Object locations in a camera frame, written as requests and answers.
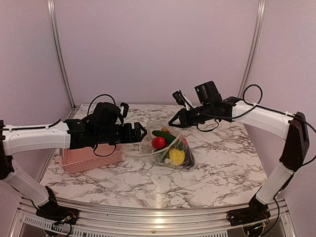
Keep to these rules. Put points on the clear zip top bag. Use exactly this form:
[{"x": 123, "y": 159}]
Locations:
[{"x": 159, "y": 157}]

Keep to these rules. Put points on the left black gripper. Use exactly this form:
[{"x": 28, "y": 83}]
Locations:
[{"x": 137, "y": 138}]

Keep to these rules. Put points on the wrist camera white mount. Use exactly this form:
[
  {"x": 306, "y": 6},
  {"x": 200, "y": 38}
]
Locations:
[
  {"x": 124, "y": 107},
  {"x": 182, "y": 100}
]

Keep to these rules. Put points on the yellow fake lemon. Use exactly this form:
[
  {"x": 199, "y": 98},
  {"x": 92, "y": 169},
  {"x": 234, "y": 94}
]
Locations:
[{"x": 176, "y": 156}]

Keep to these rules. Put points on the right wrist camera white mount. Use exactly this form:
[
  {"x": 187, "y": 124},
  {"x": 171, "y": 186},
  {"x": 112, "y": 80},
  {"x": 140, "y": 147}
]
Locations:
[{"x": 182, "y": 100}]

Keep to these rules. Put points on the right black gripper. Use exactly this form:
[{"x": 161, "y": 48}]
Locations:
[{"x": 185, "y": 122}]

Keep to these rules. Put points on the dark purple fake eggplant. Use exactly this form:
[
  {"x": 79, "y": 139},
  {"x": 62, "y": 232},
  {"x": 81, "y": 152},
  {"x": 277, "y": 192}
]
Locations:
[{"x": 189, "y": 161}]

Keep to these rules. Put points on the front aluminium rail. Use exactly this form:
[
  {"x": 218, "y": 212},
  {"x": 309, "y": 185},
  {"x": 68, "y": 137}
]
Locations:
[{"x": 95, "y": 220}]

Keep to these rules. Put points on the green fake cucumber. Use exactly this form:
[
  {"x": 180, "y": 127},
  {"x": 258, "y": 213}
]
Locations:
[{"x": 169, "y": 138}]

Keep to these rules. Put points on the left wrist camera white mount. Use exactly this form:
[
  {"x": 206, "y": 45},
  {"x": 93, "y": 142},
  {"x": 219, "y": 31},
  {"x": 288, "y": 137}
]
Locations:
[{"x": 124, "y": 107}]

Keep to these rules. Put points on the red fake cherry tomato bunch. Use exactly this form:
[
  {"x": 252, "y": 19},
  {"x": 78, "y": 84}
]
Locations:
[{"x": 181, "y": 143}]

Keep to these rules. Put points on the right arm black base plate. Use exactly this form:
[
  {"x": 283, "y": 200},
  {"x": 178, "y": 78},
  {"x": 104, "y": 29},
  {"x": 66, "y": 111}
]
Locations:
[{"x": 256, "y": 211}]

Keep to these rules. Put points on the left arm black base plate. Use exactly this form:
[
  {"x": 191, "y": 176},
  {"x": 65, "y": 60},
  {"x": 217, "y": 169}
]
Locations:
[{"x": 57, "y": 213}]

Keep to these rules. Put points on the aluminium frame post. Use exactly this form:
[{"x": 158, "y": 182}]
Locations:
[
  {"x": 254, "y": 45},
  {"x": 58, "y": 50}
]

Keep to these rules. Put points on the red orange fake mango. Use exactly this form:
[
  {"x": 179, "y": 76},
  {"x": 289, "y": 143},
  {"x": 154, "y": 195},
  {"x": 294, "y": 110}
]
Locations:
[{"x": 158, "y": 143}]

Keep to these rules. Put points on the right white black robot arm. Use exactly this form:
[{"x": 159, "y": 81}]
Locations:
[{"x": 292, "y": 128}]

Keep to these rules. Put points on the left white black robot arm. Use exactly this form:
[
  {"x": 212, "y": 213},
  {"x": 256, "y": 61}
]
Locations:
[{"x": 68, "y": 134}]

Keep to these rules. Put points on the left aluminium frame post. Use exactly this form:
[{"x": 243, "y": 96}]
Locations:
[{"x": 58, "y": 50}]

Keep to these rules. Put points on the right aluminium frame post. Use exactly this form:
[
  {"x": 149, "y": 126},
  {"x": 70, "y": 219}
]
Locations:
[{"x": 254, "y": 45}]

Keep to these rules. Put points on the pink perforated plastic basket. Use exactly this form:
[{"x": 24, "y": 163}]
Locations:
[{"x": 75, "y": 161}]

